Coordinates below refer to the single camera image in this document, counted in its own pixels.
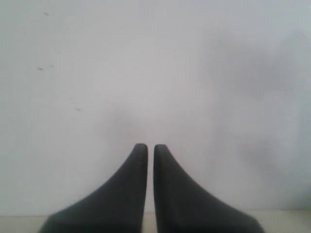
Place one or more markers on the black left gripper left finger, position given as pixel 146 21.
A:
pixel 115 207

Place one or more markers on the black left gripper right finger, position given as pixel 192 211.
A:
pixel 183 206

